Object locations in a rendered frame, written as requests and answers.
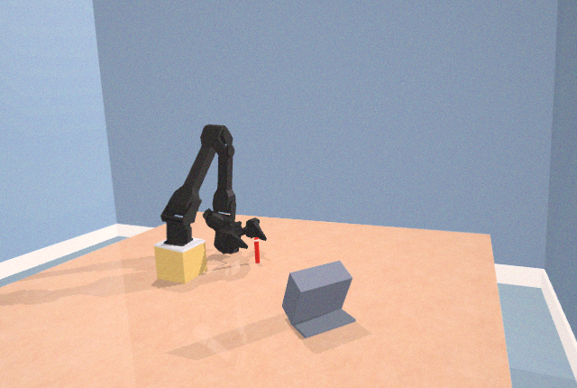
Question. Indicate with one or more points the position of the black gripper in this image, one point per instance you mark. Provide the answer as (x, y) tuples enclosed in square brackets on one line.
[(228, 231)]

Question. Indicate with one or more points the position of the red peg with white band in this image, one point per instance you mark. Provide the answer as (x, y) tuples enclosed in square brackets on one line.
[(256, 249)]

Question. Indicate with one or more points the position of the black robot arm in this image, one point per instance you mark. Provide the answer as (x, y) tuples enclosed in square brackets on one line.
[(185, 201)]

